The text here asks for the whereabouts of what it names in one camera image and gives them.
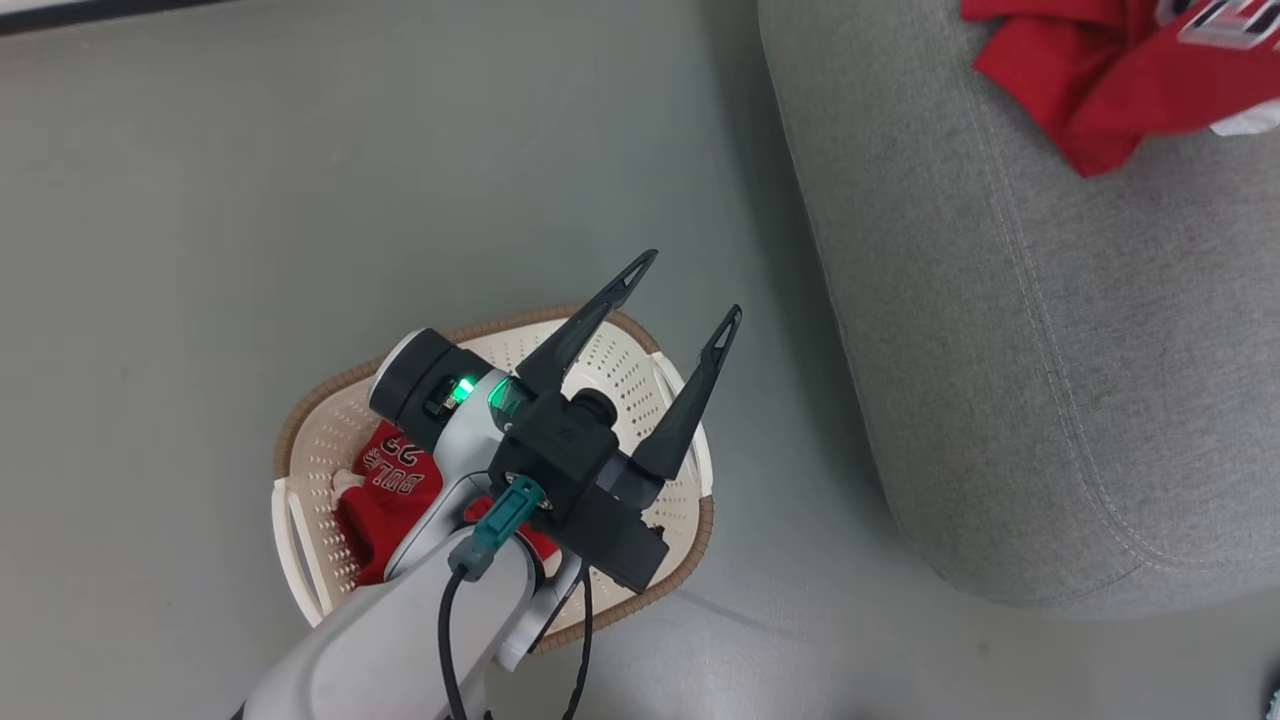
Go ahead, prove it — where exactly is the teal cable connector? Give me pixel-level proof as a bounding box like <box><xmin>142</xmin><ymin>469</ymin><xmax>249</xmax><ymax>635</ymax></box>
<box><xmin>448</xmin><ymin>475</ymin><xmax>547</xmax><ymax>583</ymax></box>

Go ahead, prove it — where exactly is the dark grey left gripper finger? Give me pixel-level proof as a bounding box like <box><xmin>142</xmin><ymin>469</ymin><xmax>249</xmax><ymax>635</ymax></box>
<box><xmin>631</xmin><ymin>304</ymin><xmax>744</xmax><ymax>482</ymax></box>
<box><xmin>514</xmin><ymin>249</ymin><xmax>660</xmax><ymax>400</ymax></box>

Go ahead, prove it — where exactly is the grey fabric sofa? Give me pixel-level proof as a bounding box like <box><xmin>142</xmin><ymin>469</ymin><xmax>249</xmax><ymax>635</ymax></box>
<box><xmin>757</xmin><ymin>0</ymin><xmax>1280</xmax><ymax>611</ymax></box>

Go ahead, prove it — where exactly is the thin black cable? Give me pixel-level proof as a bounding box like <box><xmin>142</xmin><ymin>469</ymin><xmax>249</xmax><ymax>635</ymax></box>
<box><xmin>560</xmin><ymin>560</ymin><xmax>597</xmax><ymax>720</ymax></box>
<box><xmin>438</xmin><ymin>565</ymin><xmax>481</xmax><ymax>720</ymax></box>

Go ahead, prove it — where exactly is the cream perforated laundry basket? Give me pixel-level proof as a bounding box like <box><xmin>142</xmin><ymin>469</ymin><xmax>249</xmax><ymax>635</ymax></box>
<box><xmin>270</xmin><ymin>303</ymin><xmax>716</xmax><ymax>656</ymax></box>

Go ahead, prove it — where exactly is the red jersey with lettering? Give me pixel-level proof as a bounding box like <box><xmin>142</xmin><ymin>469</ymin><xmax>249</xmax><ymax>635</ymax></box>
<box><xmin>333</xmin><ymin>420</ymin><xmax>561</xmax><ymax>586</ymax></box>

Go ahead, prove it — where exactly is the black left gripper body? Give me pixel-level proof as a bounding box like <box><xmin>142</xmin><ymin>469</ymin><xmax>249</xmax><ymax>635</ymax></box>
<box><xmin>556</xmin><ymin>455</ymin><xmax>671</xmax><ymax>594</ymax></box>

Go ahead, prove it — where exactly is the white and black baseboard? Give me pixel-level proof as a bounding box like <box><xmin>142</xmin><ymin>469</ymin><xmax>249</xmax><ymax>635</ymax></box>
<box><xmin>0</xmin><ymin>0</ymin><xmax>231</xmax><ymax>37</ymax></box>

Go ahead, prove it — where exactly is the white cloth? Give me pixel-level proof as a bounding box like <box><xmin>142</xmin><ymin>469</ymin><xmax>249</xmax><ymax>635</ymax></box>
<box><xmin>1210</xmin><ymin>98</ymin><xmax>1280</xmax><ymax>138</ymax></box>

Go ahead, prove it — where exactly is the red basketball jersey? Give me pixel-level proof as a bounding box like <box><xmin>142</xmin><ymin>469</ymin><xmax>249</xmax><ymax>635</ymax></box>
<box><xmin>960</xmin><ymin>0</ymin><xmax>1280</xmax><ymax>179</ymax></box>

